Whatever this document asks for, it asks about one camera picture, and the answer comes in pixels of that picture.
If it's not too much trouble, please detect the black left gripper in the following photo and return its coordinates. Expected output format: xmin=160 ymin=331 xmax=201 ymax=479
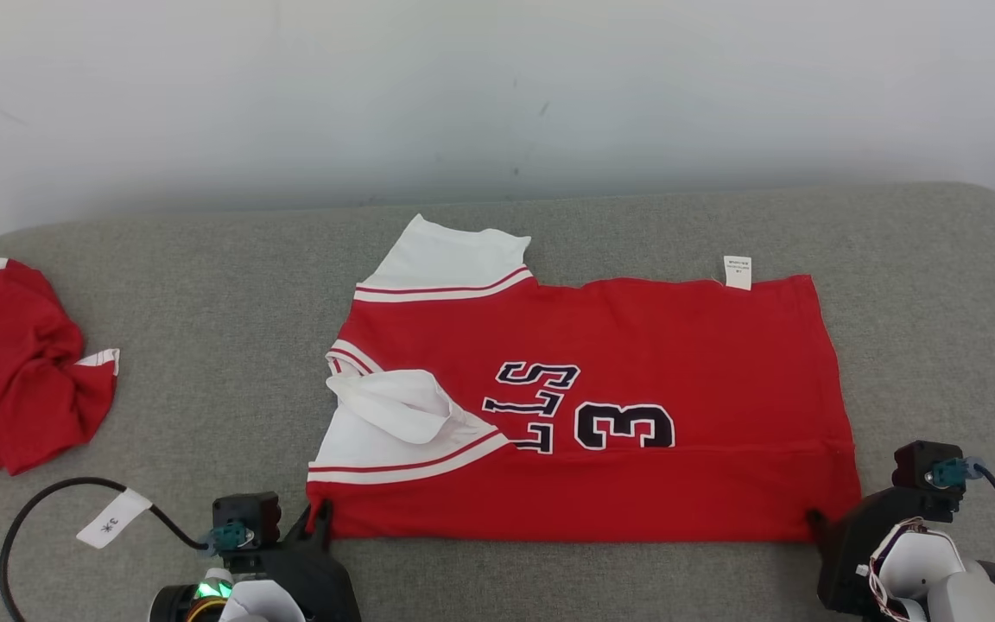
xmin=243 ymin=499 xmax=362 ymax=622

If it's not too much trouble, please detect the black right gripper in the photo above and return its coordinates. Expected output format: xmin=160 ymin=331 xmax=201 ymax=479
xmin=807 ymin=488 xmax=954 ymax=616

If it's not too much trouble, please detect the red white number jersey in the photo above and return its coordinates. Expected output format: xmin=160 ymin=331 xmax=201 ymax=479
xmin=306 ymin=213 xmax=863 ymax=545

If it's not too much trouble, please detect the red garment with white trim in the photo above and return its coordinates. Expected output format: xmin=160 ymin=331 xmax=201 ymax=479
xmin=0 ymin=254 xmax=121 ymax=500

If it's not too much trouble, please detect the thin red white wire bundle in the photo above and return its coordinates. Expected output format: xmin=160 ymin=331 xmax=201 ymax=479
xmin=867 ymin=517 xmax=930 ymax=619

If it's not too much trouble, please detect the black cable with teal plug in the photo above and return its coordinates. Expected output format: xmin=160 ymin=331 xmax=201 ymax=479
xmin=0 ymin=477 xmax=252 ymax=622
xmin=929 ymin=456 xmax=995 ymax=545

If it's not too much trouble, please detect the white cable tag with mark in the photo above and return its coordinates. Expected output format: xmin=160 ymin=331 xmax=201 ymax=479
xmin=76 ymin=488 xmax=154 ymax=550

